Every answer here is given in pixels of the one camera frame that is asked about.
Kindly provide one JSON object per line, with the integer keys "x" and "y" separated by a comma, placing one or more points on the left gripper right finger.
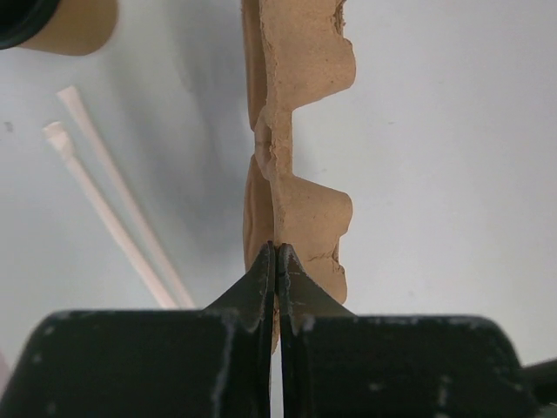
{"x": 338, "y": 364}

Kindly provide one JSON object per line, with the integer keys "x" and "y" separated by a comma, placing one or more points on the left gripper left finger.
{"x": 213, "y": 362}

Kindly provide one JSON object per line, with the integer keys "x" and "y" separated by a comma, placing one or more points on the brown paper cup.
{"x": 77, "y": 28}

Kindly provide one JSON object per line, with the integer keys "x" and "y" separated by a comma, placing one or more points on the black plastic cup lid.
{"x": 23, "y": 19}

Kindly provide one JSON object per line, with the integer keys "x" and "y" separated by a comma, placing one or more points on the light blue table mat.
{"x": 446, "y": 144}

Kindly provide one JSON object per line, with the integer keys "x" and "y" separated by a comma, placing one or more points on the white wrapped straw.
{"x": 62, "y": 143}
{"x": 156, "y": 255}

